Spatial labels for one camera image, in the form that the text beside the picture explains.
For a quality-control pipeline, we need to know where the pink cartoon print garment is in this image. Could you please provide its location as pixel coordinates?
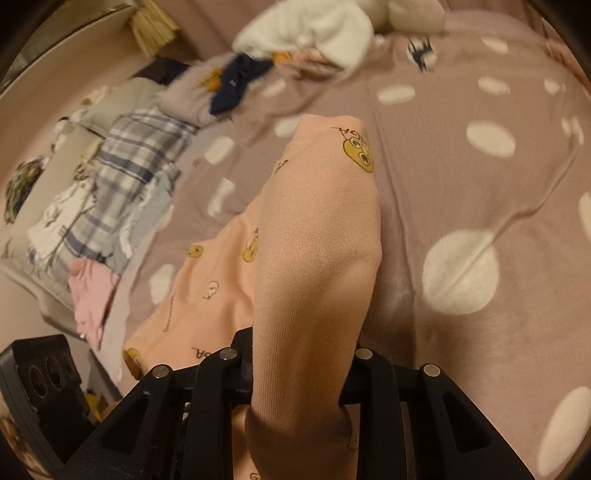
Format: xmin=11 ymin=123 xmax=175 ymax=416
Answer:
xmin=122 ymin=114 xmax=384 ymax=480

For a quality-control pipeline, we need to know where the pink crumpled small cloth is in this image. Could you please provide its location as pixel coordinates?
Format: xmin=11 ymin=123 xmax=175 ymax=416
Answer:
xmin=68 ymin=258 xmax=122 ymax=352

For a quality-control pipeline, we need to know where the grey plaid cloth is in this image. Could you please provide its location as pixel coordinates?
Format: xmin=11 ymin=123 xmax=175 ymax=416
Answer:
xmin=28 ymin=108 xmax=199 ymax=278

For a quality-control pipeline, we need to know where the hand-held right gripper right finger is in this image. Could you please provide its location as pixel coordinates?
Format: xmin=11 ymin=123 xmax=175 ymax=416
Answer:
xmin=339 ymin=347 xmax=536 ymax=480

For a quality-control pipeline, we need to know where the beige printed pillow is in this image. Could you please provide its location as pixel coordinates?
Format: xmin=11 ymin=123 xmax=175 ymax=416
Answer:
xmin=0 ymin=85 xmax=112 ymax=315

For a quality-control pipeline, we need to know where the lilac garment with yellow print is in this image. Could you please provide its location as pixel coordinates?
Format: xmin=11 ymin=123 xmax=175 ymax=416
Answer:
xmin=159 ymin=60 xmax=241 ymax=127

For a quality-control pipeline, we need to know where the dark object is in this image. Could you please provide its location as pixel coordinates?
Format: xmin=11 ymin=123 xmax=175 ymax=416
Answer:
xmin=139 ymin=58 xmax=190 ymax=86

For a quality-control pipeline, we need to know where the white fleece garment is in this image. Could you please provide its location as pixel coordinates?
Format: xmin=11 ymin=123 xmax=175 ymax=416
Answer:
xmin=233 ymin=0 xmax=448 ymax=70

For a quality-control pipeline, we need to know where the navy blue garment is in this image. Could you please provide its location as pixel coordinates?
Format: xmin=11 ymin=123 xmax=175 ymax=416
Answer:
xmin=210 ymin=53 xmax=273 ymax=116

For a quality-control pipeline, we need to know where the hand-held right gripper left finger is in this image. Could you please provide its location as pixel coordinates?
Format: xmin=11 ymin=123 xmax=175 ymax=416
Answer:
xmin=55 ymin=329 xmax=254 ymax=480

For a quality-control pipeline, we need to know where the mauve polka-dot bed sheet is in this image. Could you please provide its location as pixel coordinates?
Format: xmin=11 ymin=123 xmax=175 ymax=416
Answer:
xmin=120 ymin=11 xmax=591 ymax=480

